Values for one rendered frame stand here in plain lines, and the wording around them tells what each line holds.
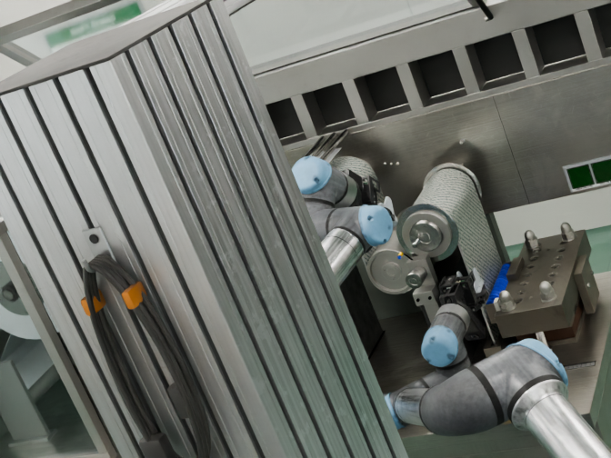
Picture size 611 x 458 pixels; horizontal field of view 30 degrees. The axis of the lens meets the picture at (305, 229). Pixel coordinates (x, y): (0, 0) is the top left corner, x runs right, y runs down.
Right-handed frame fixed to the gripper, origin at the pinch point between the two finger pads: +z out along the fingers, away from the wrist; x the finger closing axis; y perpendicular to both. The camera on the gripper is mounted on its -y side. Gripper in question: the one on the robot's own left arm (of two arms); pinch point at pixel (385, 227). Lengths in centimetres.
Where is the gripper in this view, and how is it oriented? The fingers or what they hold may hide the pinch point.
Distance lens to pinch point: 248.9
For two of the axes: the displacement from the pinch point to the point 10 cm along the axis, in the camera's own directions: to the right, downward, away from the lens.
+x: -8.7, 2.0, 4.5
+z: 4.9, 2.4, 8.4
